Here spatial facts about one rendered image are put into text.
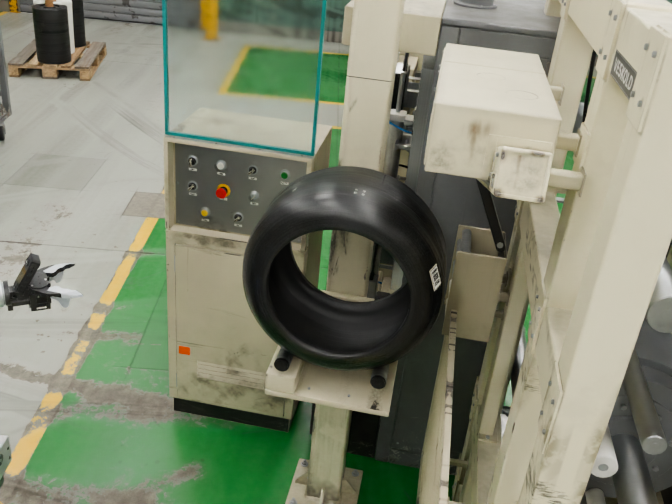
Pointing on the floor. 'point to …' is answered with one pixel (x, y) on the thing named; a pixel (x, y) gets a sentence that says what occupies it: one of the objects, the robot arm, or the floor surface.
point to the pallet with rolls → (59, 42)
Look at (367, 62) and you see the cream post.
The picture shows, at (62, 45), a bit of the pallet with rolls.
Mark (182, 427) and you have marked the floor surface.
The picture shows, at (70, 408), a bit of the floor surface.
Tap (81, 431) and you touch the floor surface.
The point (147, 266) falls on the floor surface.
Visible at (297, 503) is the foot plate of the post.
